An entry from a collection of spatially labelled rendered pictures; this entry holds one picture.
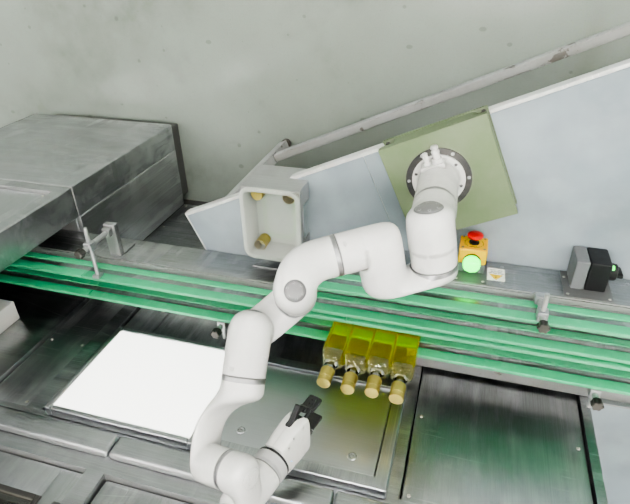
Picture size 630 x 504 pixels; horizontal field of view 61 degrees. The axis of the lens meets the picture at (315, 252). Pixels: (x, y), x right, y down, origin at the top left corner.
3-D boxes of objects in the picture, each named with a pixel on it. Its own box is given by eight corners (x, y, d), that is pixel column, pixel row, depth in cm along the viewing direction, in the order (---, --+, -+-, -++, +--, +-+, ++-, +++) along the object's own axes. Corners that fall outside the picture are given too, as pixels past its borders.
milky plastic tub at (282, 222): (255, 242, 163) (244, 256, 156) (249, 174, 151) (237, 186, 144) (310, 249, 158) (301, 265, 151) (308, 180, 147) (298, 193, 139)
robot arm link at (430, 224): (455, 180, 112) (452, 214, 98) (460, 235, 118) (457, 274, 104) (409, 184, 115) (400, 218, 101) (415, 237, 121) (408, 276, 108)
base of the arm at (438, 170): (403, 149, 127) (394, 174, 114) (456, 136, 122) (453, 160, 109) (419, 207, 134) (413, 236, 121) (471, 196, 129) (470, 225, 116)
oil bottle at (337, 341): (340, 318, 152) (319, 370, 135) (340, 302, 149) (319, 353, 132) (359, 321, 151) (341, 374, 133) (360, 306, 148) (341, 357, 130)
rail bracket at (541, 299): (530, 298, 132) (533, 332, 121) (536, 274, 128) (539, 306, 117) (547, 301, 131) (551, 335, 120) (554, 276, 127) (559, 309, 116)
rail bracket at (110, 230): (123, 247, 175) (80, 285, 157) (112, 201, 167) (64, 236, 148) (136, 249, 174) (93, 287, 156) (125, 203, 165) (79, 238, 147)
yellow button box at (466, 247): (458, 256, 146) (456, 270, 140) (461, 232, 142) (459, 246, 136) (484, 259, 144) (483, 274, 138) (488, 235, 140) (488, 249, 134)
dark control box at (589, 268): (566, 270, 139) (569, 288, 132) (573, 244, 135) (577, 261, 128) (600, 274, 137) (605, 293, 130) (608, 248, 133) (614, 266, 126)
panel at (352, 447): (121, 333, 168) (46, 415, 140) (119, 326, 166) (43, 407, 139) (407, 389, 145) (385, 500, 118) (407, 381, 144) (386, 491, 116)
